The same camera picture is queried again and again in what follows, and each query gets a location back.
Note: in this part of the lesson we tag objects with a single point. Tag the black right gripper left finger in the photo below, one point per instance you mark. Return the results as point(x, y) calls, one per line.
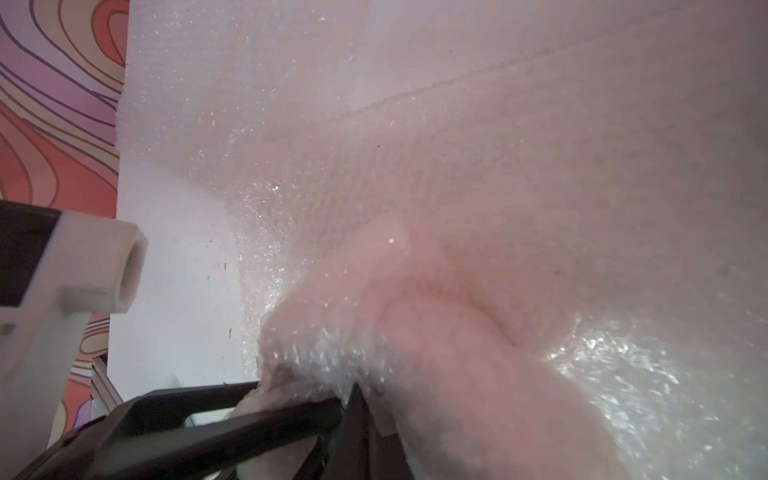
point(348, 456)

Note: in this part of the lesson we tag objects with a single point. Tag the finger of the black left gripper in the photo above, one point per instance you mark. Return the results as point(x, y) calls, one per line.
point(161, 447)
point(70, 457)

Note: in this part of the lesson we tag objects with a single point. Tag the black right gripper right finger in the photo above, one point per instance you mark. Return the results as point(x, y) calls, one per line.
point(386, 456)

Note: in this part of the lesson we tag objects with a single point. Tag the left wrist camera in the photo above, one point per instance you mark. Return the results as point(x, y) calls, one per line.
point(57, 269)

